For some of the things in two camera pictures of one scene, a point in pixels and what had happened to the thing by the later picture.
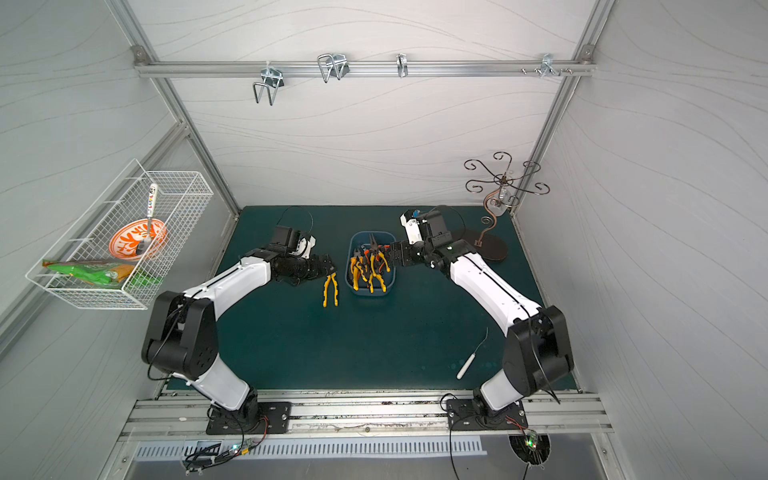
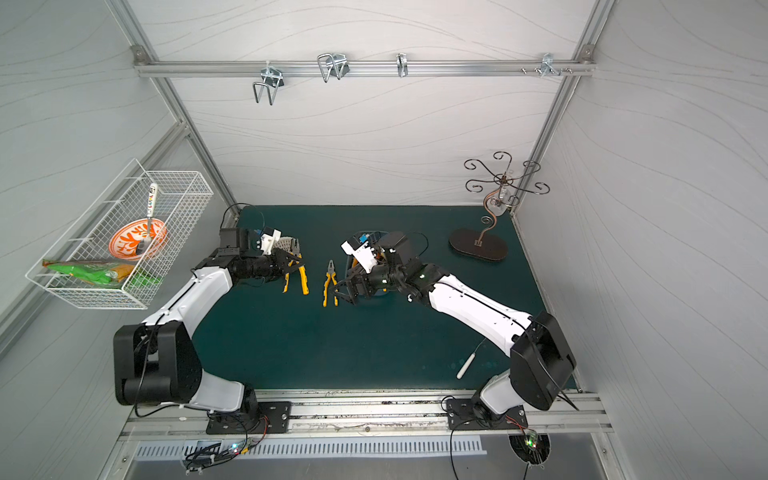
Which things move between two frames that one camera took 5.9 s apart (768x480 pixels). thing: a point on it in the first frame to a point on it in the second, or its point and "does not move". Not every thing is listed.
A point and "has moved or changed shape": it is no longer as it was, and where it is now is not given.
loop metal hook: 333,64 does not move
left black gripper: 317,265 to 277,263
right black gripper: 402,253 to 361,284
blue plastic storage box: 381,238 does not move
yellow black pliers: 357,266 has moved or changed shape
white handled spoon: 147,244 does not move
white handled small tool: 470,360 does not move
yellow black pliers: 326,289 does not move
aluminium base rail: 182,412 does not move
